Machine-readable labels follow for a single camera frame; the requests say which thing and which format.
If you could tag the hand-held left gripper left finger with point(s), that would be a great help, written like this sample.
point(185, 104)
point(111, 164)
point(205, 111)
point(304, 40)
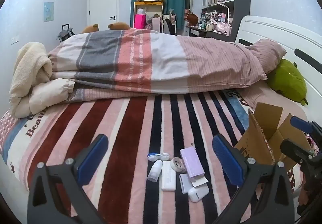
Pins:
point(93, 161)

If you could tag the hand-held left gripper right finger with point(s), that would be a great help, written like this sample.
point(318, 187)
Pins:
point(226, 161)

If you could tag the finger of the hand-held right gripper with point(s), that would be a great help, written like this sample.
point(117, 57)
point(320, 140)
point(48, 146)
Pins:
point(295, 149)
point(299, 123)

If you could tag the white paper card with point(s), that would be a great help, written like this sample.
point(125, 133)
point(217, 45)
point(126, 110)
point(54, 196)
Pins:
point(200, 181)

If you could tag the purple carton box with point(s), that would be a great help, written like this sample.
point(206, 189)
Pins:
point(192, 163)

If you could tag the brown cardboard box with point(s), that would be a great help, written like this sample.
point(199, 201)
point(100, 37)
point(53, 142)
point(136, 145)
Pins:
point(261, 136)

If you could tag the white earbuds case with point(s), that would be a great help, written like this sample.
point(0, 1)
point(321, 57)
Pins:
point(197, 193)

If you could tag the clear tape roll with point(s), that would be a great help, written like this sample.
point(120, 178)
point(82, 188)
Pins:
point(181, 167)

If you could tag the small white box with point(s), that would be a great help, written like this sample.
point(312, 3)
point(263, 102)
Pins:
point(185, 183)

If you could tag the white rectangular case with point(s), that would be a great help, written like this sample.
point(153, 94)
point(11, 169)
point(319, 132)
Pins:
point(168, 176)

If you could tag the small white plastic bottle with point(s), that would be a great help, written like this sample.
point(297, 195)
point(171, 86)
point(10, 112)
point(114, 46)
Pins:
point(154, 171)

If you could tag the white blue contact lens case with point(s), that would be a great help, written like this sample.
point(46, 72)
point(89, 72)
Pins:
point(161, 156)

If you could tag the green plush toy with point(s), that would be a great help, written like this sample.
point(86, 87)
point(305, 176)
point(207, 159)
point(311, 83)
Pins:
point(286, 80)

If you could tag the striped plush blanket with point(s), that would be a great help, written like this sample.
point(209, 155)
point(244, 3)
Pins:
point(130, 126)

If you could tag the pink striped pillow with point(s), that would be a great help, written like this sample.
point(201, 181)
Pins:
point(269, 54)

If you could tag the white bed headboard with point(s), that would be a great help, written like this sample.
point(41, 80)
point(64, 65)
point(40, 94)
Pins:
point(281, 33)

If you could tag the cream fleece blanket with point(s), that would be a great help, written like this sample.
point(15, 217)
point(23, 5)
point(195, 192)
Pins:
point(27, 68)

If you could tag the pink grey striped duvet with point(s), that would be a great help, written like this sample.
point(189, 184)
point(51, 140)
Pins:
point(151, 60)

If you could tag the grey suitcase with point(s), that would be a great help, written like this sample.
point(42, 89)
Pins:
point(65, 34)

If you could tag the cluttered dark desk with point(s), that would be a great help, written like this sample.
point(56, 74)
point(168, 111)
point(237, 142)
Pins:
point(201, 31)

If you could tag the black desk chair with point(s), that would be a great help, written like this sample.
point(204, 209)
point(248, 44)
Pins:
point(170, 26)

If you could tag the brown round plush toy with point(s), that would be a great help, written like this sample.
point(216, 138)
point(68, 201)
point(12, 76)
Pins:
point(192, 18)

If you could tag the pink gift bag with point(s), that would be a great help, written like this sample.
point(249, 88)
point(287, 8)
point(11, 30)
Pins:
point(140, 21)

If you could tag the white door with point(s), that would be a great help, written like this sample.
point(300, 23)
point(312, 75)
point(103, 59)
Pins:
point(103, 5)

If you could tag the yellow wooden shelf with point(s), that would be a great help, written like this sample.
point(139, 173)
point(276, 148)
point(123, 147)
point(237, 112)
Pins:
point(148, 4)

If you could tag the blue wall poster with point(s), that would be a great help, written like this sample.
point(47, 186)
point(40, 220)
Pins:
point(48, 11)

